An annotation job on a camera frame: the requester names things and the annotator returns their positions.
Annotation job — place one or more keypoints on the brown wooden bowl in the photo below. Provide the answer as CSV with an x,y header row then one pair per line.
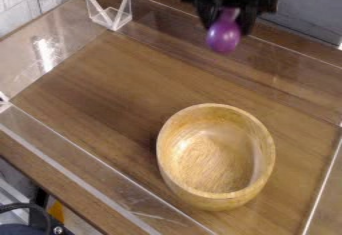
x,y
215,154

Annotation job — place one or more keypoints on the clear acrylic tray walls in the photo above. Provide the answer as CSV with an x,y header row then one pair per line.
x,y
95,75

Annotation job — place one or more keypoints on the black clamp with bolt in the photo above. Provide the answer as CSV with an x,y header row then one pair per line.
x,y
37,220

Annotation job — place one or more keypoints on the purple toy eggplant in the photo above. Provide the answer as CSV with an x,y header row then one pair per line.
x,y
223,34

